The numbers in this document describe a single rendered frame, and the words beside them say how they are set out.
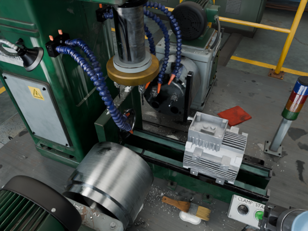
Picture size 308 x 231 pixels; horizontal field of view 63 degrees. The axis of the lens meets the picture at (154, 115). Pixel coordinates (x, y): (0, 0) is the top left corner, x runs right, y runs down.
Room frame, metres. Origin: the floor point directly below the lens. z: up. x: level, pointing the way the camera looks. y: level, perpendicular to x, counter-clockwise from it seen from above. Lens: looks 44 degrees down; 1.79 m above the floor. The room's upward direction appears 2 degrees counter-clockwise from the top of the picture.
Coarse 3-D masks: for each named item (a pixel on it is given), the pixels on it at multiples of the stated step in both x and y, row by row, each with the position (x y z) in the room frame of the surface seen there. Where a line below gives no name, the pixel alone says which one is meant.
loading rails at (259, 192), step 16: (128, 144) 0.73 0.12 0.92; (144, 144) 0.76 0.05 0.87; (160, 144) 0.73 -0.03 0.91; (176, 144) 0.72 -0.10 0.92; (160, 160) 0.63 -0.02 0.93; (176, 160) 0.63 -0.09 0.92; (160, 176) 0.62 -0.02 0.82; (176, 176) 0.59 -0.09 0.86; (192, 176) 0.56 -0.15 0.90; (208, 176) 0.55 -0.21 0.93; (240, 176) 0.58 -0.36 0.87; (256, 176) 0.56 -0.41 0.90; (208, 192) 0.53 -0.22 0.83; (224, 192) 0.51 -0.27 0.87; (240, 192) 0.48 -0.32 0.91; (256, 192) 0.47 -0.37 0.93
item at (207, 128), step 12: (192, 120) 0.65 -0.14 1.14; (204, 120) 0.67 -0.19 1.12; (216, 120) 0.66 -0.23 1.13; (228, 120) 0.64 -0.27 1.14; (192, 132) 0.59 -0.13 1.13; (204, 132) 0.61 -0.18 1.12; (216, 132) 0.61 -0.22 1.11; (192, 144) 0.59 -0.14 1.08; (204, 144) 0.57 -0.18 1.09; (216, 144) 0.56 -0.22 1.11
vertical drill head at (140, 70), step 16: (128, 16) 0.70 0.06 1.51; (128, 32) 0.70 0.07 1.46; (128, 48) 0.70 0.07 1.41; (144, 48) 0.73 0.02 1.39; (112, 64) 0.73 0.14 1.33; (128, 64) 0.69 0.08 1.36; (144, 64) 0.70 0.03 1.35; (112, 80) 0.68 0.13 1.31; (128, 80) 0.65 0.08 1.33; (144, 80) 0.66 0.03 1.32
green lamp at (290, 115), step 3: (285, 108) 0.78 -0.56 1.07; (285, 111) 0.77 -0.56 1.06; (288, 111) 0.76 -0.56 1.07; (282, 114) 0.78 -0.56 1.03; (285, 114) 0.76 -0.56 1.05; (288, 114) 0.75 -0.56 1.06; (291, 114) 0.75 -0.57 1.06; (294, 114) 0.74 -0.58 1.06; (297, 114) 0.75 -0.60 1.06; (285, 117) 0.76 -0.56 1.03; (288, 117) 0.75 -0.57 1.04; (291, 117) 0.74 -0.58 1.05; (294, 117) 0.74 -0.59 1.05
